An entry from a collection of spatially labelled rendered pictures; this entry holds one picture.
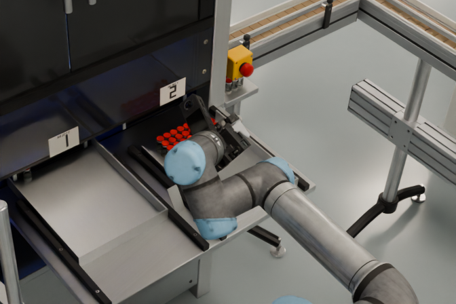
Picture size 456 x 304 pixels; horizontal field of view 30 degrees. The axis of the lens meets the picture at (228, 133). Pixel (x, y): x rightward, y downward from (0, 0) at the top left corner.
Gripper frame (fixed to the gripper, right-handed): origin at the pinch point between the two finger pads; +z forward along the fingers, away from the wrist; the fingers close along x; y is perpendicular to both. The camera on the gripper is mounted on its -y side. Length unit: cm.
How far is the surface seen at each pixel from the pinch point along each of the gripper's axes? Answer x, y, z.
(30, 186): -56, -22, 9
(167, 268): -36.2, 16.1, 0.8
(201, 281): -79, 30, 89
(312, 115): -39, 11, 195
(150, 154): -32.5, -9.1, 26.4
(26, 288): -84, -4, 17
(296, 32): 4, -12, 90
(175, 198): -30.3, 4.3, 15.9
